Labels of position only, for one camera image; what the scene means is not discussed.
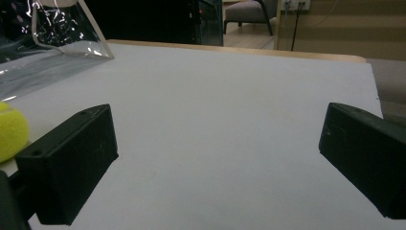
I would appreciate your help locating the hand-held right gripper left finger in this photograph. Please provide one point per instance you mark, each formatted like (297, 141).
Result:
(67, 163)

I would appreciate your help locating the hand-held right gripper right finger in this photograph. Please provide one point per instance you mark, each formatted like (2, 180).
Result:
(367, 153)

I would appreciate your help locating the yellow tennis ball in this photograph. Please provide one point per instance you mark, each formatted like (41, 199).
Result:
(11, 134)

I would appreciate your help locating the clear plastic bag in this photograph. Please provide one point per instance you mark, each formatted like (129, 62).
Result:
(48, 44)

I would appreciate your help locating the dark glass cabinet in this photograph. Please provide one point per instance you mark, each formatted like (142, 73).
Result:
(159, 19)

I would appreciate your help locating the grey armchair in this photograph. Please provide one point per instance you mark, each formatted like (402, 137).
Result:
(249, 12)

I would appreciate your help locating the white wall socket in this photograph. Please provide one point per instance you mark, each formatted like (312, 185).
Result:
(295, 4)

